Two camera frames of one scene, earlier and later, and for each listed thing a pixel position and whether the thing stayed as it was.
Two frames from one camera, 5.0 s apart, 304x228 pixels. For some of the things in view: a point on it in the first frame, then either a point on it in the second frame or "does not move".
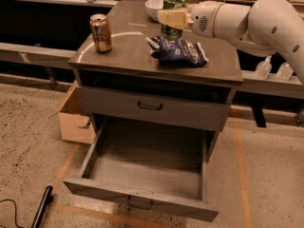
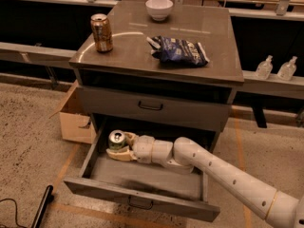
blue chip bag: x=183 y=52 does not move
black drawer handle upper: x=148 y=107 does not move
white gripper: x=201 y=20 to x=142 y=148
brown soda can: x=102 y=32 does not move
